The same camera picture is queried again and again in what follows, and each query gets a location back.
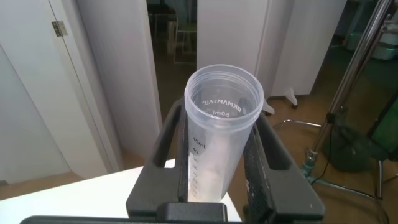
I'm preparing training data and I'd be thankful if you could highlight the pale background chair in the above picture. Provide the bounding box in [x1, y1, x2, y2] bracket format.
[167, 19, 198, 65]

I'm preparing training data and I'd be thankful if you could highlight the white screen foot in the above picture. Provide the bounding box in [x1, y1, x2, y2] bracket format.
[262, 98, 276, 116]
[284, 88, 299, 109]

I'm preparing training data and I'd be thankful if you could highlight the dark tripod weight bag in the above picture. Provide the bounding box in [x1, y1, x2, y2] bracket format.
[323, 123, 391, 174]

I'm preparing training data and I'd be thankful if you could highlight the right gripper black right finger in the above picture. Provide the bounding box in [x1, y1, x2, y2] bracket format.
[242, 111, 327, 223]

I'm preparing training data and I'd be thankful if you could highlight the white floor appliance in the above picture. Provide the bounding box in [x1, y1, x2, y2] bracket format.
[344, 29, 398, 62]

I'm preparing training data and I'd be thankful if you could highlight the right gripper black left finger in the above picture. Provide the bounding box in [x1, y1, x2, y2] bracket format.
[126, 98, 229, 220]

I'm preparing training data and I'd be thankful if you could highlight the test tube with yellow pigment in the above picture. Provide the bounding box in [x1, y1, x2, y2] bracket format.
[183, 64, 265, 203]

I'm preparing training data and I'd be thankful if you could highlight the copper coloured tripod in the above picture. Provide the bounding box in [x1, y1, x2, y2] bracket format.
[273, 0, 398, 224]

